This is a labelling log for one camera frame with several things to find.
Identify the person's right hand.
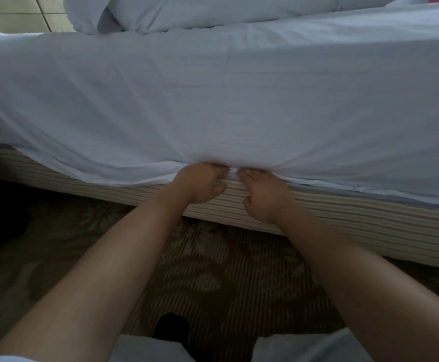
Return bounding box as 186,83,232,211
236,168,300,227

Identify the person's left hand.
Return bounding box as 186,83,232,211
171,162,230,206

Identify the white bed sheet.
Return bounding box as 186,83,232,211
0,4,439,208

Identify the person's right forearm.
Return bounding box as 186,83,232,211
276,209,439,362

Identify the person's left forearm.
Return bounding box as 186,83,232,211
0,188,194,362

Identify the person's black left shoe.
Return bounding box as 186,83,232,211
152,312,193,355

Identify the white duvet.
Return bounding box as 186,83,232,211
62,0,432,35

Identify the beige padded headboard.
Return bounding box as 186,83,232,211
0,0,77,34

